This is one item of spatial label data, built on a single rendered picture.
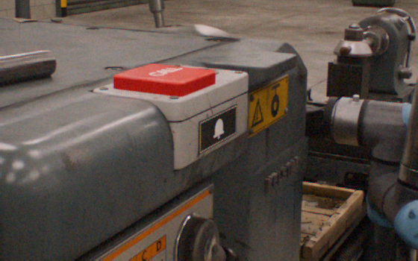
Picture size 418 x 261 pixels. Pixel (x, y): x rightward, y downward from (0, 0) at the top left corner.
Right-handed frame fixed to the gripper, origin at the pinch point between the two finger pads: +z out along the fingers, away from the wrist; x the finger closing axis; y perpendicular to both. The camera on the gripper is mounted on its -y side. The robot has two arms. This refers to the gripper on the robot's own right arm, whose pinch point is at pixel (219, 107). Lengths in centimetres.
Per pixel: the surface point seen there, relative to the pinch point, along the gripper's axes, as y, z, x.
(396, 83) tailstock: 96, -9, -11
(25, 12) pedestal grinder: 650, 557, -77
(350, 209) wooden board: 9.8, -21.2, -17.9
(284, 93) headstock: -42, -27, 13
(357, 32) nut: 39.9, -12.3, 9.3
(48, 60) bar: -68, -16, 20
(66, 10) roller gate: 850, 640, -98
